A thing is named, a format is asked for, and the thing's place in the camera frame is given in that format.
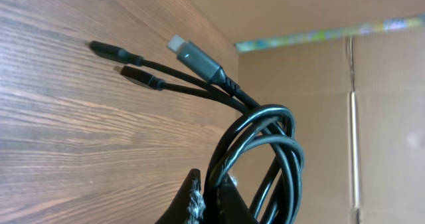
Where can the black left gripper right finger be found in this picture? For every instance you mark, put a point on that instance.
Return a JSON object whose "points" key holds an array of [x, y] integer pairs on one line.
{"points": [[230, 206]]}

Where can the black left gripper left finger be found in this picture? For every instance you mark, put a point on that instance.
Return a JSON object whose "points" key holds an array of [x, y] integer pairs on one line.
{"points": [[188, 206]]}

